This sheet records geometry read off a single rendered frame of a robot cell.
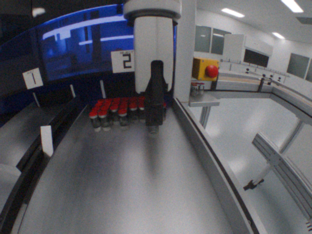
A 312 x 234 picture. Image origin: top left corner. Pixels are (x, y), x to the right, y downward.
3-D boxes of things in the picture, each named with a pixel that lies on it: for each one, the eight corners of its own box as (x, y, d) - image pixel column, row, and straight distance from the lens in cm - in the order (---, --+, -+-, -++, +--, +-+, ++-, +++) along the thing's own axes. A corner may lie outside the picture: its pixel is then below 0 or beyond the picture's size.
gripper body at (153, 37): (128, 22, 25) (131, 79, 25) (121, 4, 15) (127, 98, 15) (169, 23, 25) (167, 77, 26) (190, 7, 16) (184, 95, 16)
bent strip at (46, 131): (52, 146, 32) (41, 126, 30) (62, 146, 31) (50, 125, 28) (24, 203, 28) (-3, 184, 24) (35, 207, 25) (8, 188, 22)
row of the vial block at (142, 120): (97, 122, 33) (93, 106, 31) (164, 117, 31) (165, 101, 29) (95, 126, 31) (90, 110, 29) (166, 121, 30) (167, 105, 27)
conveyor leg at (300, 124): (244, 184, 133) (296, 114, 93) (250, 181, 139) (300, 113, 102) (249, 192, 132) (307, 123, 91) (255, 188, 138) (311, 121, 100)
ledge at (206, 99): (178, 93, 54) (178, 89, 54) (203, 92, 60) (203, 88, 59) (189, 107, 42) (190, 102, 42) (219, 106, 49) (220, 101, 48)
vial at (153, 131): (148, 132, 26) (147, 115, 24) (158, 131, 26) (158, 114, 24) (148, 138, 25) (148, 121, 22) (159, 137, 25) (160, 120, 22)
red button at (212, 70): (202, 75, 40) (203, 63, 40) (212, 76, 42) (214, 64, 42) (207, 78, 37) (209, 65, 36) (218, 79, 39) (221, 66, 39)
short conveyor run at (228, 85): (179, 101, 51) (182, 63, 47) (170, 89, 64) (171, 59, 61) (270, 99, 97) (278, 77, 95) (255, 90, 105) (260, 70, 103)
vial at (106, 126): (104, 126, 31) (99, 110, 28) (112, 126, 30) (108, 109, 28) (101, 131, 29) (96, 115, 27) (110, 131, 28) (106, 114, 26)
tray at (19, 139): (36, 107, 68) (33, 101, 67) (81, 101, 51) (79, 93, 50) (-19, 164, 54) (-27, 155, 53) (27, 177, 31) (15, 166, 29)
